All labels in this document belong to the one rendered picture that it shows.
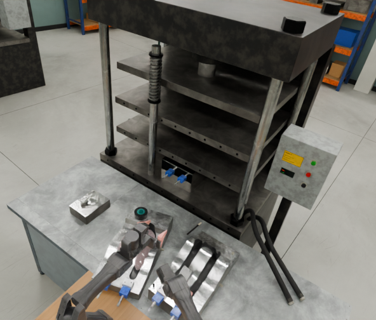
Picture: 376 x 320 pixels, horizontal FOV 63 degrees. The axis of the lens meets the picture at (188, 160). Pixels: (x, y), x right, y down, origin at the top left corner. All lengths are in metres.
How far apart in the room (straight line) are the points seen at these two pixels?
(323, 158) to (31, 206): 1.77
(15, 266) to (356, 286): 2.87
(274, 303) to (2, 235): 2.35
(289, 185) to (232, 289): 0.67
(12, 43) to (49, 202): 3.52
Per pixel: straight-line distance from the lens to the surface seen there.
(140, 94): 2.37
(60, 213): 2.12
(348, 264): 3.34
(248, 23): 1.51
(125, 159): 2.52
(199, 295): 1.64
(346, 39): 7.02
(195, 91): 1.89
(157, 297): 1.60
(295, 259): 3.12
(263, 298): 1.82
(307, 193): 1.89
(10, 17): 5.03
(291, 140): 1.76
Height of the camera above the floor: 2.31
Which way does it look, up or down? 37 degrees down
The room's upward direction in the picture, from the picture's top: 7 degrees clockwise
